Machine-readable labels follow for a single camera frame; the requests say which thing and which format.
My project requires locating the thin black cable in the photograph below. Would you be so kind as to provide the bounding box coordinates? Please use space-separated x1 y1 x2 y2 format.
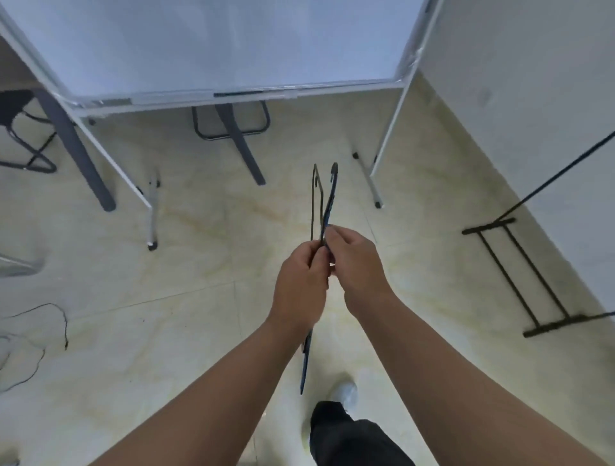
0 303 69 393

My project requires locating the person's right forearm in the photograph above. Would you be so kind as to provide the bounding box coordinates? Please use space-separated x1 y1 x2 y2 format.
345 294 607 466

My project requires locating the black chair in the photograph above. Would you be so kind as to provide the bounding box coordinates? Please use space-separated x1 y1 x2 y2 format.
0 89 58 174

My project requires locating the person's black trouser leg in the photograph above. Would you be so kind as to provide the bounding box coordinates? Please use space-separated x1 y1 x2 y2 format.
309 401 415 466

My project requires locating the person's left forearm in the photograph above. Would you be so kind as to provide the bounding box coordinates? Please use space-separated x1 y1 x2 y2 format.
89 316 314 466

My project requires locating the white whiteboard on stand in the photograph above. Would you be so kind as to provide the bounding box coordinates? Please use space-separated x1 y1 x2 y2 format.
0 0 446 252

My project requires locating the grey table leg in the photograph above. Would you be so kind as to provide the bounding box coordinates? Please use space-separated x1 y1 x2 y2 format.
214 102 267 187
33 89 117 213

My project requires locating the person's left hand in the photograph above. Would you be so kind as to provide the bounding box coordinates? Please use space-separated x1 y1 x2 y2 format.
266 239 332 333

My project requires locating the black metal chair frame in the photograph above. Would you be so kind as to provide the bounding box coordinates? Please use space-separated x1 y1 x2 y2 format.
192 100 271 141

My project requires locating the black metal garment rack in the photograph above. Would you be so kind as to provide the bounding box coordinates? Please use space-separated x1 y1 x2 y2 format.
462 129 615 338

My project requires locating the dark blue plastic hanger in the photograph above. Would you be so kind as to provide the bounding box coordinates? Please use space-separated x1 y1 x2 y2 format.
300 162 339 396

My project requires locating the person's right hand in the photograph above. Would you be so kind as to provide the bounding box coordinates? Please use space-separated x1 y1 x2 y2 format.
323 225 398 318

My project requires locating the thin black wire hanger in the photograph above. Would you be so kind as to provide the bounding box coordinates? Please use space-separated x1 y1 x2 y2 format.
310 164 328 251

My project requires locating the person's white shoe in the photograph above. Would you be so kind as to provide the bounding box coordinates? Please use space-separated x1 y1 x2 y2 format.
301 380 359 440

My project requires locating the grey metal object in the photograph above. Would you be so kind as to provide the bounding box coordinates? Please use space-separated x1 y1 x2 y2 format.
0 253 45 278

